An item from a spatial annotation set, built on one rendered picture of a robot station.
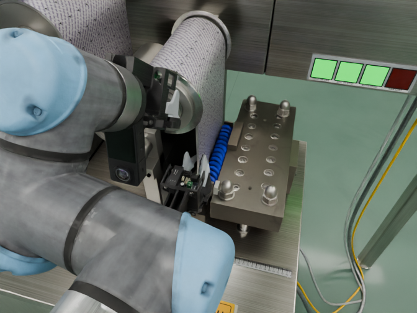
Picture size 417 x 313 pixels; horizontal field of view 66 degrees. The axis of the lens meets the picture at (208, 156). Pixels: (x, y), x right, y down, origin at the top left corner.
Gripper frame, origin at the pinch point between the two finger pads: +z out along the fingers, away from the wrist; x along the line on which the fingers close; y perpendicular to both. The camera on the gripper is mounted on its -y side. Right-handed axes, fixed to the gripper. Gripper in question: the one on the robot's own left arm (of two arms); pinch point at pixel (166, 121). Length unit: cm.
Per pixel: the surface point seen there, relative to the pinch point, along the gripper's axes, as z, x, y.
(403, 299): 111, -96, -69
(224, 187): 13.5, -10.6, -12.2
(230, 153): 26.7, -9.2, -5.9
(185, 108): 2.2, -2.4, 2.8
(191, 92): 0.9, -3.4, 5.8
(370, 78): 32, -39, 18
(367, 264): 118, -79, -58
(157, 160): 7.3, 3.1, -8.3
